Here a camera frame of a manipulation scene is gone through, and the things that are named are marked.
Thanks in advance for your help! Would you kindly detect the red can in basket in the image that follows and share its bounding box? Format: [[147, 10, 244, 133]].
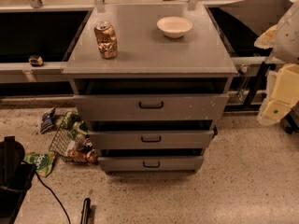
[[86, 149, 99, 163]]

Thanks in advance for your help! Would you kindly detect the grey bottom drawer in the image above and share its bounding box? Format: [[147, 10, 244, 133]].
[[98, 156, 204, 172]]

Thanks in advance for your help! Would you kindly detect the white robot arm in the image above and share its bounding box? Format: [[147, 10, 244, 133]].
[[254, 1, 299, 126]]

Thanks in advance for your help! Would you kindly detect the grey drawer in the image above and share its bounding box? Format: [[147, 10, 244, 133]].
[[98, 156, 204, 172], [74, 94, 228, 121], [90, 131, 214, 149]]

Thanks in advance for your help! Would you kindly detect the yellow black tape measure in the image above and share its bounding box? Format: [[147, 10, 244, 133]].
[[29, 55, 44, 67]]

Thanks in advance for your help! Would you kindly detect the grey drawer cabinet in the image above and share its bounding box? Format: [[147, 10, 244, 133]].
[[62, 3, 239, 175]]

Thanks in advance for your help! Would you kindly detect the grey top drawer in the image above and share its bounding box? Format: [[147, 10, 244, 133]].
[[74, 94, 228, 121]]

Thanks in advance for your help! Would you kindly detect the black tray stand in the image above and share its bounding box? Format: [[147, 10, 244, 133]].
[[219, 0, 299, 134]]

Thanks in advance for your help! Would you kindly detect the white bowl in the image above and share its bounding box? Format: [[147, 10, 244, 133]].
[[157, 17, 192, 38]]

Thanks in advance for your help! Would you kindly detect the crushed gold soda can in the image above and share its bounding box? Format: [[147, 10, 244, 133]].
[[94, 21, 118, 59]]

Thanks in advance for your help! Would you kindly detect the grey middle drawer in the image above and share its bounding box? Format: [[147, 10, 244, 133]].
[[90, 131, 214, 149]]

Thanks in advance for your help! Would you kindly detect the wire basket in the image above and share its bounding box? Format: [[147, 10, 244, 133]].
[[50, 119, 94, 163]]

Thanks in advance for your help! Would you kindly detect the green bottle in basket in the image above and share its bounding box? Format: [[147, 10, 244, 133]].
[[60, 111, 81, 130]]

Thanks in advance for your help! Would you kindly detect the black cylinder tool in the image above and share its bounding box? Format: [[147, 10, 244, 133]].
[[80, 198, 91, 224]]

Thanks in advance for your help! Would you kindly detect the green snack bag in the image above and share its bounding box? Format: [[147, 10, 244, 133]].
[[24, 152, 55, 177]]

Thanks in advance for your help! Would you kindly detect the black cable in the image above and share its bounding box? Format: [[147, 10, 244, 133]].
[[21, 161, 72, 224]]

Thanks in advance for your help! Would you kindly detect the blue snack bag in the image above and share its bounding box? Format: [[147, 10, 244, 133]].
[[40, 107, 56, 133]]

